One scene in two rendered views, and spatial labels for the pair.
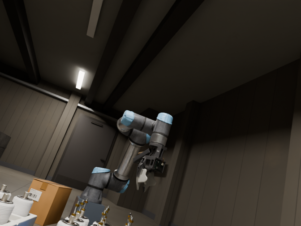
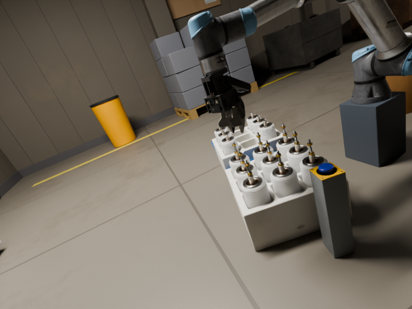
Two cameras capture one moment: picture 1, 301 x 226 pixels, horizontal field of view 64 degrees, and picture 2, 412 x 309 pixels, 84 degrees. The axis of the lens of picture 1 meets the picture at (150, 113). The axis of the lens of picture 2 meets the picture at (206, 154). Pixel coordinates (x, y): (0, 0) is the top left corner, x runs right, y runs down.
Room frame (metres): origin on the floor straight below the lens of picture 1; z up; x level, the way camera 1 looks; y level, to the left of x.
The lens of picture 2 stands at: (1.00, -0.81, 0.72)
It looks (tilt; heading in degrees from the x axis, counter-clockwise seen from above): 22 degrees down; 92
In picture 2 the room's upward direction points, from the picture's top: 21 degrees counter-clockwise
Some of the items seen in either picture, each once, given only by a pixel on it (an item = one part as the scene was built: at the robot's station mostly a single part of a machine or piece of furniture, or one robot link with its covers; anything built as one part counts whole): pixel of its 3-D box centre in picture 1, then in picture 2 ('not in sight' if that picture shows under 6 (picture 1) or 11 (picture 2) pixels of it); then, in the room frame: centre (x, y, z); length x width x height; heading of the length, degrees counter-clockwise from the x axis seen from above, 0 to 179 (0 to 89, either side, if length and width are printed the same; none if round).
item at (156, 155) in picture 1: (154, 158); (220, 91); (1.08, -0.08, 0.61); 0.09 x 0.08 x 0.12; 39
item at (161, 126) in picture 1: (162, 125); (206, 36); (1.09, -0.07, 0.77); 0.09 x 0.08 x 0.11; 12
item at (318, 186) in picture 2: not in sight; (333, 212); (1.29, -0.24, 0.16); 0.07 x 0.07 x 0.31; 0
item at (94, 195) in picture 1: (93, 193); (370, 87); (1.76, 0.20, 0.35); 0.15 x 0.15 x 0.10
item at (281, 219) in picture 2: not in sight; (279, 190); (1.21, 0.05, 0.09); 0.39 x 0.39 x 0.18; 0
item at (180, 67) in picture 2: not in sight; (203, 67); (1.28, 2.90, 0.57); 1.15 x 0.77 x 1.14; 19
